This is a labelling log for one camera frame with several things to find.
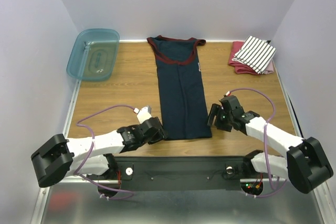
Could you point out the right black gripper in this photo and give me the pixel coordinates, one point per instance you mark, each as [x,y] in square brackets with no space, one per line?
[216,119]

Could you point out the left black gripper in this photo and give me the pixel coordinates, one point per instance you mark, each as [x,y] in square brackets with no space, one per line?
[160,135]

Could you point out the navy blue tank top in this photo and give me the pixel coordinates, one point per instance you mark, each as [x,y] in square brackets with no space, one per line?
[181,91]

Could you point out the striped white tank top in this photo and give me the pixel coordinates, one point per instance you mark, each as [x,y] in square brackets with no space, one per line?
[256,54]

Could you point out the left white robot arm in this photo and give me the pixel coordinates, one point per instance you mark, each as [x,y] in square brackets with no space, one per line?
[61,157]

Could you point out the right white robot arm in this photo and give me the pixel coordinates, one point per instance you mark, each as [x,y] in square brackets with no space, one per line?
[301,161]

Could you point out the folded red tank top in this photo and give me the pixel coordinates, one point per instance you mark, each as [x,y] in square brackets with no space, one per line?
[239,67]

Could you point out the folded pink tank top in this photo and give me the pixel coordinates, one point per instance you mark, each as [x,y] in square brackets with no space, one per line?
[269,69]

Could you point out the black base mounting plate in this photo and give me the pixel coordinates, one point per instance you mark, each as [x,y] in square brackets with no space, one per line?
[184,173]

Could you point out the teal plastic bin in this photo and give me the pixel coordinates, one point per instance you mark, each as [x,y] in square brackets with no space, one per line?
[93,55]

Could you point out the aluminium frame rail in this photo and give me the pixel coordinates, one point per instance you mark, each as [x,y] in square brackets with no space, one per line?
[42,197]

